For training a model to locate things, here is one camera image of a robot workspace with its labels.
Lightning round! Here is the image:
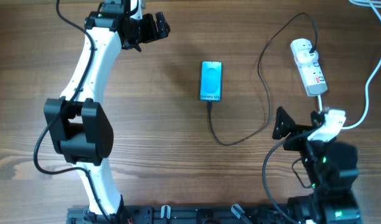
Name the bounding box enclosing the white power strip cord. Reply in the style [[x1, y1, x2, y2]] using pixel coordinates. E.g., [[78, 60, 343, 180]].
[[316, 0, 381, 130]]

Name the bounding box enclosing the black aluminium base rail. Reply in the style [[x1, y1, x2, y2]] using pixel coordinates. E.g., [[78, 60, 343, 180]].
[[66, 203, 303, 224]]

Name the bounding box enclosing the blue Galaxy smartphone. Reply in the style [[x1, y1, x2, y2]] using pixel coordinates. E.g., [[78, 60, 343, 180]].
[[199, 61, 222, 101]]

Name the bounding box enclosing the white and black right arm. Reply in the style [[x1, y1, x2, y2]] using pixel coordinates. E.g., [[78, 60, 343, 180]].
[[272, 107, 362, 223]]

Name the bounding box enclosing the white USB charger plug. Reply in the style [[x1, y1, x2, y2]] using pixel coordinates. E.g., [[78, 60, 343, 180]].
[[294, 50, 319, 67]]

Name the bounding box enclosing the white power strip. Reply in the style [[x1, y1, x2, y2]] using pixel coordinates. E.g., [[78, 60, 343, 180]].
[[290, 39, 328, 96]]

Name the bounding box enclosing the black USB charging cable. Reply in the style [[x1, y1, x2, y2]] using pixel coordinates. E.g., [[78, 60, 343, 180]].
[[206, 12, 319, 146]]

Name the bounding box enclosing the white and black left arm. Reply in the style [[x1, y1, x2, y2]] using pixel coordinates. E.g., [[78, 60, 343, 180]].
[[43, 1, 171, 223]]

